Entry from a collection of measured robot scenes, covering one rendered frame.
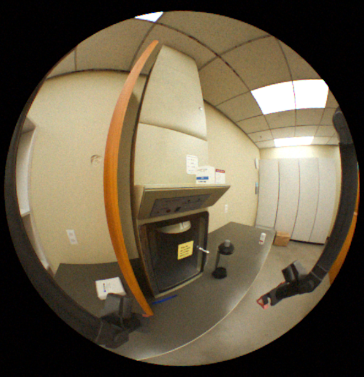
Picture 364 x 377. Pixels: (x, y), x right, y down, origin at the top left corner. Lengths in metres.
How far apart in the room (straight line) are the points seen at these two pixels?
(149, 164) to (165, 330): 0.67
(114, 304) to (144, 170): 0.36
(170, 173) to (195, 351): 1.60
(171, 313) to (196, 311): 0.11
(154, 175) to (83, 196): 0.57
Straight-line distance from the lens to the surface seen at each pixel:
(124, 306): 0.30
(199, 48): 1.19
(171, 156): 0.37
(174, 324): 0.59
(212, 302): 0.64
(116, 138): 0.24
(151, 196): 0.22
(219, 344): 1.55
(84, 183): 0.78
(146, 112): 0.40
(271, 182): 3.18
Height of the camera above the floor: 1.51
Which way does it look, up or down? 3 degrees down
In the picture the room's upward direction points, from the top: straight up
